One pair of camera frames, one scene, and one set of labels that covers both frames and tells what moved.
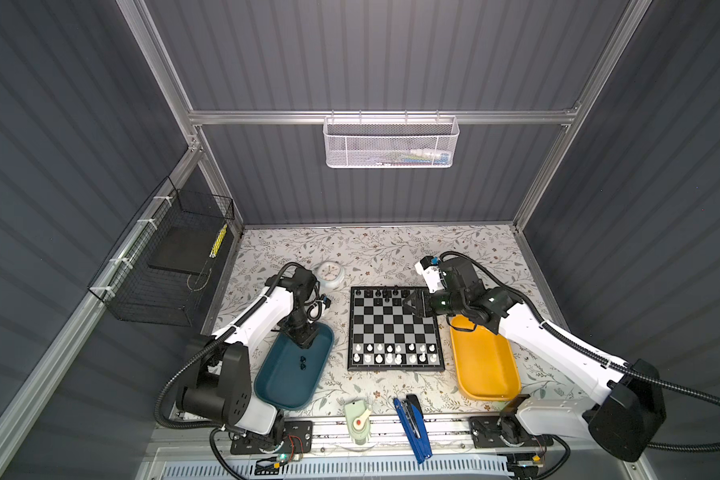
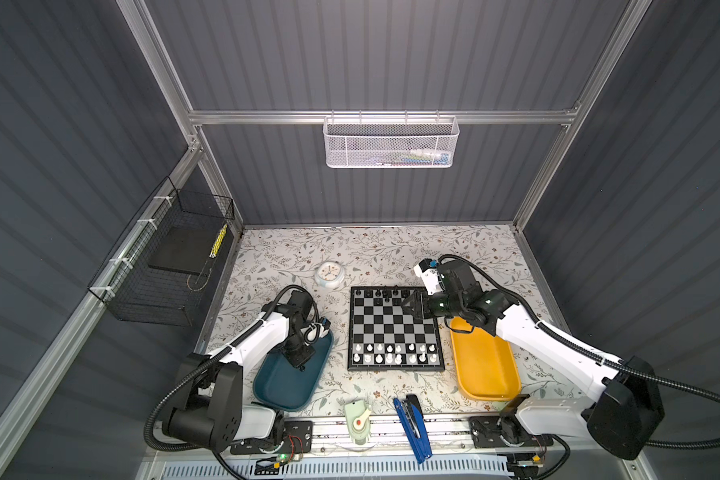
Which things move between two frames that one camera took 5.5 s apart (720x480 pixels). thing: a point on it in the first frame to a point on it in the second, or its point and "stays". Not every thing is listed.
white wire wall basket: [383, 142] stays
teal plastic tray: [290, 375] stays
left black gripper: [305, 338] to [297, 360]
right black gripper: [419, 297] stays
